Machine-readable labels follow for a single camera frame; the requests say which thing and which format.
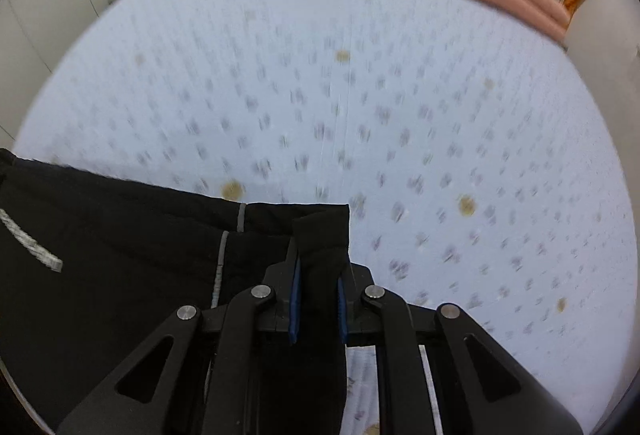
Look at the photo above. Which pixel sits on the floral quilted bed sheet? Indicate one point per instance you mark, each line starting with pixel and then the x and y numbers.
pixel 475 162

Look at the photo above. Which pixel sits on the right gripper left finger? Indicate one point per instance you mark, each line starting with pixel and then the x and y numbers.
pixel 198 372

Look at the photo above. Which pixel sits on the black hooded jacket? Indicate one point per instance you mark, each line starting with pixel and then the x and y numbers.
pixel 91 266

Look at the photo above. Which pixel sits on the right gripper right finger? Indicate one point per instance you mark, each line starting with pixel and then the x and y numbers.
pixel 415 370

